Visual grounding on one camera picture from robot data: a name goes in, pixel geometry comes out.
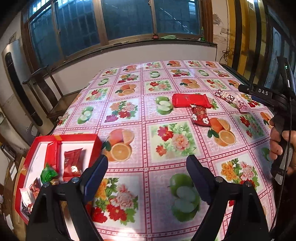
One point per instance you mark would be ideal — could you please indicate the red gift box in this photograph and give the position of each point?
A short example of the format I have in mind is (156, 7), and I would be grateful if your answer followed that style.
(92, 141)

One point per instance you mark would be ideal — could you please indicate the silver tower air conditioner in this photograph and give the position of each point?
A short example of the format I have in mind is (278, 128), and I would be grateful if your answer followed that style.
(25, 97)

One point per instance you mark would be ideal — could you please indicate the large red snack packet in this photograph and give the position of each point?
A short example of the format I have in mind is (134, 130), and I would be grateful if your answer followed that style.
(189, 100)

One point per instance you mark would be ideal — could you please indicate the small brown candy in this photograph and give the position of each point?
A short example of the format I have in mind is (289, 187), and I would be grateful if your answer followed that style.
(54, 182)

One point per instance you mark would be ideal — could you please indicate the long red snack packet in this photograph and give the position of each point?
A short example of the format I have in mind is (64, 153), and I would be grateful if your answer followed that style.
(54, 155)

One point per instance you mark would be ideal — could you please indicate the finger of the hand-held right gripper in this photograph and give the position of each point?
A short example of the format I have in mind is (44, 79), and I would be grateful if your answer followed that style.
(245, 88)
(262, 99)

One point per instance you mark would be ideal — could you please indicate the small green bottle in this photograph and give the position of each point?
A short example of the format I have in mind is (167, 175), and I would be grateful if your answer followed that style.
(202, 34)

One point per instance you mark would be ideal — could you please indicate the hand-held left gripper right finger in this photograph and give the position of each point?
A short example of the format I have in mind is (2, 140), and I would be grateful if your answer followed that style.
(198, 178)

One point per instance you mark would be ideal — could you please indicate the red white-flower snack packet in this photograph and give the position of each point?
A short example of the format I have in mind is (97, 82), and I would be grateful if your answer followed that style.
(34, 186)
(200, 113)

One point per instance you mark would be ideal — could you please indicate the brown speckled gold-edged packet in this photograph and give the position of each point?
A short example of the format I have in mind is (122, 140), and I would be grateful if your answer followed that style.
(25, 208)

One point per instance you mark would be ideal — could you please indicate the brown framed window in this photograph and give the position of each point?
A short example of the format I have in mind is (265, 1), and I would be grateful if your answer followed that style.
(127, 18)

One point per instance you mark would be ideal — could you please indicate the dark wooden chair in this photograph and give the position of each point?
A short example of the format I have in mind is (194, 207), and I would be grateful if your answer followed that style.
(57, 106)

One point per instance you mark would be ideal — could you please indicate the floral fruit print tablecloth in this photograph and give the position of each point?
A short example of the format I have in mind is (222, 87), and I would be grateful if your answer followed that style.
(161, 120)

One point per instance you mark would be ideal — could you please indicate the pink snack packet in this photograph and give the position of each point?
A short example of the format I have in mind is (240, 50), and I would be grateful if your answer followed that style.
(241, 106)

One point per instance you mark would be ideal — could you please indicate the green candy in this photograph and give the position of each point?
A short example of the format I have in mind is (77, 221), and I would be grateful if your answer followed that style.
(47, 173)

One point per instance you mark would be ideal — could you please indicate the green cloth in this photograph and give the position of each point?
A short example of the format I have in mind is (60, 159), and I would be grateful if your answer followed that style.
(168, 37)

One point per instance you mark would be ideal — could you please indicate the yellow framed glass door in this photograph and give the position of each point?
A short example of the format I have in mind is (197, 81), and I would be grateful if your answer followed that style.
(254, 34)

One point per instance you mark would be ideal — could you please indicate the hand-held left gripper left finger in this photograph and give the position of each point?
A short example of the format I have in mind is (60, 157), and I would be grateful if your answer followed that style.
(94, 178)

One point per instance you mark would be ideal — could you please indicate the person's right hand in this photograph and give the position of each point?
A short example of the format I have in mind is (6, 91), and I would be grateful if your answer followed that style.
(275, 146)

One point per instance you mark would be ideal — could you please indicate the red chocolate ball packet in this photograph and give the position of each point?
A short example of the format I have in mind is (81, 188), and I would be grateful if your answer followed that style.
(69, 160)

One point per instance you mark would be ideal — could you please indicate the red white patterned packet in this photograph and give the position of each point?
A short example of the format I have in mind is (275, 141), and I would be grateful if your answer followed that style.
(223, 95)

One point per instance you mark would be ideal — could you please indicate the white silver snack packet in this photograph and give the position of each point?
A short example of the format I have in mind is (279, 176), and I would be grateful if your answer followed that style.
(25, 195)

